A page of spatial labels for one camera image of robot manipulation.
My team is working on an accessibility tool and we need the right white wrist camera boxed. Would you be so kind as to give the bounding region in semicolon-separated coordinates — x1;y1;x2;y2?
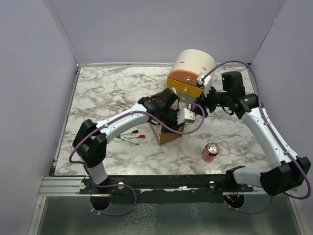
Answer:
196;73;212;97

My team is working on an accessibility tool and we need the red soda can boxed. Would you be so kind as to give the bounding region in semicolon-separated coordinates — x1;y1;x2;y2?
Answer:
201;142;220;162

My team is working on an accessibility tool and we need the red capped marker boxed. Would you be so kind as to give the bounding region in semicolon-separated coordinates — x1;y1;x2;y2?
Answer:
125;135;145;139

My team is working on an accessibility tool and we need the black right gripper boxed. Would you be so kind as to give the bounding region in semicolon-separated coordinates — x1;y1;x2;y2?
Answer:
193;82;231;117

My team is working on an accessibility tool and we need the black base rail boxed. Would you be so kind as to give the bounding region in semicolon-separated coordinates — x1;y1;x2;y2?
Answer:
80;174;253;204

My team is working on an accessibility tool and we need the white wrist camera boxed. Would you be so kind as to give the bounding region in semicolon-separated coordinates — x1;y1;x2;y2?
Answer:
196;73;212;97
177;108;196;125

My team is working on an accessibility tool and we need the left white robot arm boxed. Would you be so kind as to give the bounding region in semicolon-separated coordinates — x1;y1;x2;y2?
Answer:
72;88;180;193

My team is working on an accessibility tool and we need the black capped marker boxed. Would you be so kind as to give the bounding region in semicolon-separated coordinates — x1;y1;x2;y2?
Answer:
121;130;139;136

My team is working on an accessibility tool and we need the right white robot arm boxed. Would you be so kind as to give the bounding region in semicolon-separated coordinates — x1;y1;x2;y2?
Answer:
196;71;311;196

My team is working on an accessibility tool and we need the round pastel drawer cabinet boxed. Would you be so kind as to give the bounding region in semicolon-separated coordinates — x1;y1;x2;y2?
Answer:
166;49;216;103

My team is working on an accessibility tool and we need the green capped marker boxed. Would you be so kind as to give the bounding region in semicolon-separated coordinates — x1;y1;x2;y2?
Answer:
116;135;139;145

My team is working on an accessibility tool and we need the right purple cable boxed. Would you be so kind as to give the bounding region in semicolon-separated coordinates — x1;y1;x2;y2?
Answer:
202;60;312;199

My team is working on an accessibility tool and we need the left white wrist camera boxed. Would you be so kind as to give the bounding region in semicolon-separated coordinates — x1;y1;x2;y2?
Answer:
177;108;196;125

